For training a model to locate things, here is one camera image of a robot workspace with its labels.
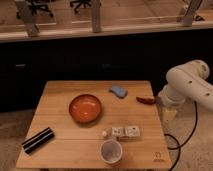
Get middle metal railing post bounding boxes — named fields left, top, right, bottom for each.
left=91, top=0, right=101, bottom=33

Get black striped rectangular case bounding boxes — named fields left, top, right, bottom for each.
left=22, top=128, right=55, bottom=154

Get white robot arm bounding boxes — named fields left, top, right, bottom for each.
left=158, top=60, right=213, bottom=122

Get white paper cup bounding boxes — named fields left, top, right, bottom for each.
left=100, top=139, right=123, bottom=164

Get left black office chair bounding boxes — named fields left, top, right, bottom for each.
left=26, top=0, right=53, bottom=17

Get black cable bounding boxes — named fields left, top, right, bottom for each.
left=164, top=101, right=199, bottom=171

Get right black office chair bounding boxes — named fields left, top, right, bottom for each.
left=69, top=0, right=91, bottom=13

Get red chili pepper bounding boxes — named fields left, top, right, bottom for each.
left=136, top=97, right=156, bottom=105

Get metal railing post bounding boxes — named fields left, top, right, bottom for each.
left=91, top=0, right=101, bottom=33
left=182, top=0, right=203, bottom=27
left=14, top=0, right=39, bottom=37

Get black office chair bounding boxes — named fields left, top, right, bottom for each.
left=26, top=0, right=53, bottom=17
left=69, top=0, right=91, bottom=13

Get orange ceramic bowl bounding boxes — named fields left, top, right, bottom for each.
left=69, top=94, right=102, bottom=124

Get left metal railing post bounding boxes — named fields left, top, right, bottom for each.
left=14, top=0, right=39, bottom=37

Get right metal railing post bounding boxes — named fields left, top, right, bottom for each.
left=182, top=0, right=203, bottom=27

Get small white round object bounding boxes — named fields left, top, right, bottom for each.
left=102, top=131, right=108, bottom=137

